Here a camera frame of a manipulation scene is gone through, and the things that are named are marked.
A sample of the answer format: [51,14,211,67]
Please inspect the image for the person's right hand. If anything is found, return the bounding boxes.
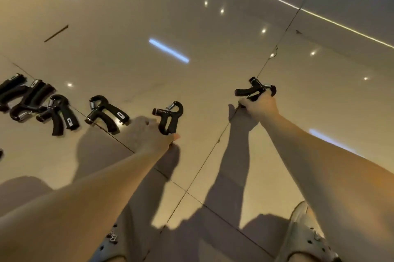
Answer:
[238,94,279,124]

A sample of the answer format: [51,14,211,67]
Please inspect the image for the person's left forearm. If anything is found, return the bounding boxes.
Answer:
[0,148,165,262]

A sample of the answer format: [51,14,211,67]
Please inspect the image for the person's right beige clog shoe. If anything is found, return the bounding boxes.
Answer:
[276,200,343,262]

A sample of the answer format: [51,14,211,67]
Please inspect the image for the person's beige clog shoe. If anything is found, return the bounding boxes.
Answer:
[276,200,343,262]
[89,221,131,262]

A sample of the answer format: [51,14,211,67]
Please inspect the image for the dark thin strip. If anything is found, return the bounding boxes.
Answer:
[44,24,69,43]

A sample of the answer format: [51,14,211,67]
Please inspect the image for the black hand grip strengthener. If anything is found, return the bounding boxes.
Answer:
[36,94,80,136]
[0,73,27,113]
[9,79,56,122]
[234,77,277,102]
[152,101,184,136]
[85,95,130,134]

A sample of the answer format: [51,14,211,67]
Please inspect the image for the person's left beige clog shoe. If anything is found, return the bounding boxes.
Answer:
[89,221,131,262]

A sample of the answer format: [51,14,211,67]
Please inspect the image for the person's right forearm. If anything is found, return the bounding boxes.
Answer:
[260,112,394,262]

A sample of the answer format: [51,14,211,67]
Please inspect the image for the person's left hand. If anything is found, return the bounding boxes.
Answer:
[118,116,181,157]

